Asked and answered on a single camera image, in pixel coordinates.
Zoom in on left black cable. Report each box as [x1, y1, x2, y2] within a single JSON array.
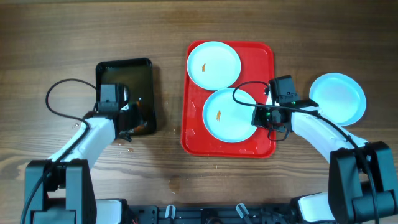
[[20, 78, 131, 224]]

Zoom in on orange sponge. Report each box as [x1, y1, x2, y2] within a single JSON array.
[[134, 101, 147, 133]]

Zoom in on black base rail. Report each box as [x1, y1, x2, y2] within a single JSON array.
[[130, 203, 298, 224]]

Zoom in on black water tray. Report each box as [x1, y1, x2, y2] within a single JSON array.
[[96, 58, 157, 136]]

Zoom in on white plate top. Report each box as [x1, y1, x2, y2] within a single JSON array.
[[186, 41, 241, 91]]

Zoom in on black cable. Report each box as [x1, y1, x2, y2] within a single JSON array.
[[20, 78, 131, 224], [232, 81, 382, 224]]

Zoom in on red plastic tray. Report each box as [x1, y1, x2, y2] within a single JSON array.
[[181, 40, 276, 159]]

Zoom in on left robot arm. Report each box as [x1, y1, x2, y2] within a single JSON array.
[[21, 102, 144, 223]]

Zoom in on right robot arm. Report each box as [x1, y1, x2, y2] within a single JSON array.
[[252, 100, 397, 223]]

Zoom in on white plate bottom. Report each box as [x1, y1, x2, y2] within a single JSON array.
[[309, 73, 367, 126]]

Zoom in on right black cable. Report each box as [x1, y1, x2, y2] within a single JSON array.
[[232, 81, 382, 224]]

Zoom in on white plate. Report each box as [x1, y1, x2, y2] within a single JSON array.
[[202, 88, 257, 143], [309, 73, 367, 126], [186, 41, 241, 91]]

